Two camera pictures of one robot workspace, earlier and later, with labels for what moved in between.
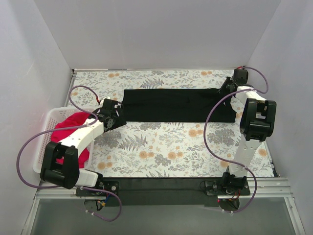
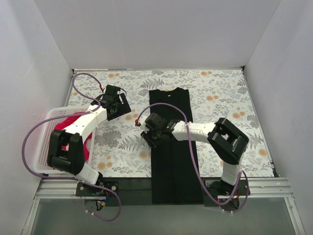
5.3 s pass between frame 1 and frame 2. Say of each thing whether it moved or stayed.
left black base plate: stayed
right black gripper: moved
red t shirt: stayed
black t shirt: moved
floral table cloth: stayed
